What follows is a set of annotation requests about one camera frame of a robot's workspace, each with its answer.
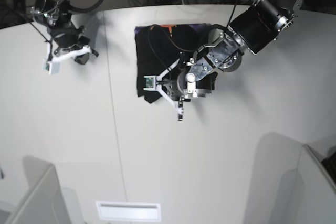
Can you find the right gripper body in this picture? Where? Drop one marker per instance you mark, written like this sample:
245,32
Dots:
68,39

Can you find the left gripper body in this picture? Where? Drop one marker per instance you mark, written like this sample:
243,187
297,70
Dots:
179,87

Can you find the black T-shirt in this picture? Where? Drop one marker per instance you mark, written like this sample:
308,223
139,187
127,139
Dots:
160,46

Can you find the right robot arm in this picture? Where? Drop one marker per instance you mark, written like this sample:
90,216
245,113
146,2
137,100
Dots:
58,14

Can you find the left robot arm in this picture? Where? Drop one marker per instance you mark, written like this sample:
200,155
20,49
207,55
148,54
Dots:
194,77

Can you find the black keyboard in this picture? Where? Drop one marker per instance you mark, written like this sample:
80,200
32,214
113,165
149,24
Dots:
330,166

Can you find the right white partition panel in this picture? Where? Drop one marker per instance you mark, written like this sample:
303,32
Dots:
307,193

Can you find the white partition panel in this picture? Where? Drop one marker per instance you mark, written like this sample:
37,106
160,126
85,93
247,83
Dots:
307,193
44,201

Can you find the left white partition panel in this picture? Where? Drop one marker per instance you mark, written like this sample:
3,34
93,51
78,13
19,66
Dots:
44,201

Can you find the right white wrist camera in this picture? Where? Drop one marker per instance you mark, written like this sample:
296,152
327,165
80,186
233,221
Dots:
60,60

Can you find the table cable slot cover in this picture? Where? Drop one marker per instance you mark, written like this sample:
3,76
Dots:
129,212

